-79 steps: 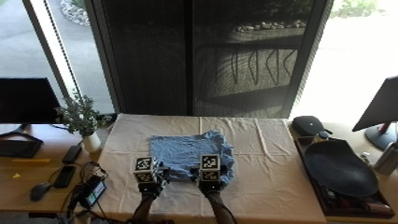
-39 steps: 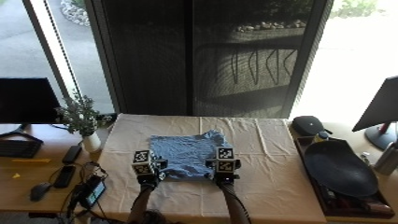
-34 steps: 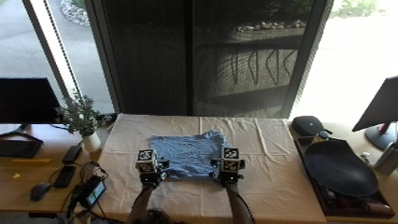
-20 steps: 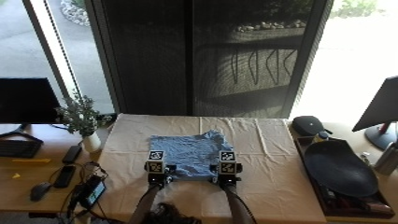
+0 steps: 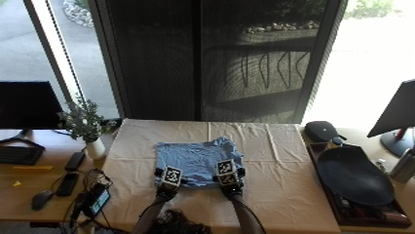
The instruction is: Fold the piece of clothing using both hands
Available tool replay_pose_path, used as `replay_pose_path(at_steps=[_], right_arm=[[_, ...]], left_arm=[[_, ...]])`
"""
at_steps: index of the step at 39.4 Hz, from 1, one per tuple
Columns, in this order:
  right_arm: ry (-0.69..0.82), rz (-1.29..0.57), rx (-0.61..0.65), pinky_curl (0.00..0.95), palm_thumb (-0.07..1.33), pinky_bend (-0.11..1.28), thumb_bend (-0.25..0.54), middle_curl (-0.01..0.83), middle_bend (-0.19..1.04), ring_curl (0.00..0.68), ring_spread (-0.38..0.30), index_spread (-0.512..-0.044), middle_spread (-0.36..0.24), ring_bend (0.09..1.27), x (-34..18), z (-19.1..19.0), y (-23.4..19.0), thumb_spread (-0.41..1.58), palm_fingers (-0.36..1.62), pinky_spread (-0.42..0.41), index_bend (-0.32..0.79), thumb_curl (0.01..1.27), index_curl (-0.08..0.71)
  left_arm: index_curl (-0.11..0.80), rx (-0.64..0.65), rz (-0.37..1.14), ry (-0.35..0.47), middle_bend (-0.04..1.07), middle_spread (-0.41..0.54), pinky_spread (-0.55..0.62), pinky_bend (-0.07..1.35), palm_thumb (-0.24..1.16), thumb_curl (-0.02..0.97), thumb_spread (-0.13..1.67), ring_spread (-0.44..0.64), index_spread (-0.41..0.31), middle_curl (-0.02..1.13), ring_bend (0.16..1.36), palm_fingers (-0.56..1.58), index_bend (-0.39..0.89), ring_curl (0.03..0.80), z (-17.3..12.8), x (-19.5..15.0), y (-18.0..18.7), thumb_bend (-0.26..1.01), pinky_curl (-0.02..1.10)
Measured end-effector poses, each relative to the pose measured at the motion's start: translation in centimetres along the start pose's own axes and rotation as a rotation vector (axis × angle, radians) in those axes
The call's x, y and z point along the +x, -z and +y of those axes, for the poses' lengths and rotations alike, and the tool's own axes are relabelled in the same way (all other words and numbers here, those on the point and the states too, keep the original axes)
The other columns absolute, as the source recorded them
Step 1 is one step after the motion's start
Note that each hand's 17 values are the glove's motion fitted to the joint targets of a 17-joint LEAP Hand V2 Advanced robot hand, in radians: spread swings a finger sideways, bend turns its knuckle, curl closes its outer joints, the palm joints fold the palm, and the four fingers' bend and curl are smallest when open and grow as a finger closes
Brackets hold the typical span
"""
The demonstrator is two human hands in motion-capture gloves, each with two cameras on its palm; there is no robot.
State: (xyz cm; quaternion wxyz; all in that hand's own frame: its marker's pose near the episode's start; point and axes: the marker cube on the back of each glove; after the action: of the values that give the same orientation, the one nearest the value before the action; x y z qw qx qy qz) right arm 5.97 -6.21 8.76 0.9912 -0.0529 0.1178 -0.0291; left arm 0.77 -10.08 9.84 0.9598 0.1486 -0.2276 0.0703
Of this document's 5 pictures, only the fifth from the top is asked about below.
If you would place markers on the person's left hand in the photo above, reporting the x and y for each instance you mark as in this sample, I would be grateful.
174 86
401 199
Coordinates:
166 188

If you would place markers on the person's right hand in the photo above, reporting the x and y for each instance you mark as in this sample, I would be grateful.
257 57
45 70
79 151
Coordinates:
232 187

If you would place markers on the blue shirt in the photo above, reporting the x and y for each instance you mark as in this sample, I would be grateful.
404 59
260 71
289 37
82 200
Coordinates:
196 159

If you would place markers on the left glove marker cube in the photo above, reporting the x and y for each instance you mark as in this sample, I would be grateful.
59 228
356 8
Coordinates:
172 175

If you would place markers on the glove marker cube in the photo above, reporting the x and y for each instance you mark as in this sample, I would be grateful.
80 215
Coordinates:
227 172
172 175

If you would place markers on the right glove marker cube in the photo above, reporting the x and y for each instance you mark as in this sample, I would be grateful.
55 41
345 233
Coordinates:
227 172

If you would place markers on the cream tablecloth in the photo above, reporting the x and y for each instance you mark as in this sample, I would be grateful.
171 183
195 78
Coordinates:
277 182

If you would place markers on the black device with screen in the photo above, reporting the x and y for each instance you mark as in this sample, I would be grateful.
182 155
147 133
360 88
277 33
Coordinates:
98 199

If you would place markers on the white vase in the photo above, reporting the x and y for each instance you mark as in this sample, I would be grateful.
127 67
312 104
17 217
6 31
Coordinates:
95 148

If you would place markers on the black remote control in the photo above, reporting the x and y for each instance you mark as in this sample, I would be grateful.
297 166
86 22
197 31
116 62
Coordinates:
75 161

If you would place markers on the black smartphone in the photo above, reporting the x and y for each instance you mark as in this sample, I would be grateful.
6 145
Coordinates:
67 184

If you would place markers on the black cap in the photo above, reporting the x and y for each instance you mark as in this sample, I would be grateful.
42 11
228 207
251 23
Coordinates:
321 130

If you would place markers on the green plant sprigs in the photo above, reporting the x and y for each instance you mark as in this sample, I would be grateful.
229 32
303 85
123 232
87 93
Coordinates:
83 120

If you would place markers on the dark oval platter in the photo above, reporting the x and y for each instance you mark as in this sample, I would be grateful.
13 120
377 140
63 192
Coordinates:
354 175

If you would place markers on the black computer mouse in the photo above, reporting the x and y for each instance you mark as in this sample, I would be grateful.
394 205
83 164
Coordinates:
42 199

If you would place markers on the yellow pencil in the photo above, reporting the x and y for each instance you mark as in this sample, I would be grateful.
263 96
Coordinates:
33 167

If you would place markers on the dark wooden tray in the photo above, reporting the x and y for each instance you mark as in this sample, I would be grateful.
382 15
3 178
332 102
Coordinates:
368 214

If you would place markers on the yellow paper scrap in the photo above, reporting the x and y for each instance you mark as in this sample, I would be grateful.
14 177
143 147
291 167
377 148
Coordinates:
17 183

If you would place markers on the black keyboard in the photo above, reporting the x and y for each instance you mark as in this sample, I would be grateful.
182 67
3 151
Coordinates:
19 154

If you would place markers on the dark window screen panel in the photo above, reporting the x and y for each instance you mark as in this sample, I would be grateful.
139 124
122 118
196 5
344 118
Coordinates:
216 61

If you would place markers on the silver metal bottle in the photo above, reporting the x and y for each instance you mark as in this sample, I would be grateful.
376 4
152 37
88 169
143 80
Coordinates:
405 166

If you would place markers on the black monitor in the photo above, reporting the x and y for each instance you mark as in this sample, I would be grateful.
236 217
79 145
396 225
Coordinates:
27 105

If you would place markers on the dark angled monitor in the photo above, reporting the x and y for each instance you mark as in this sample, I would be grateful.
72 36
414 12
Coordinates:
396 113

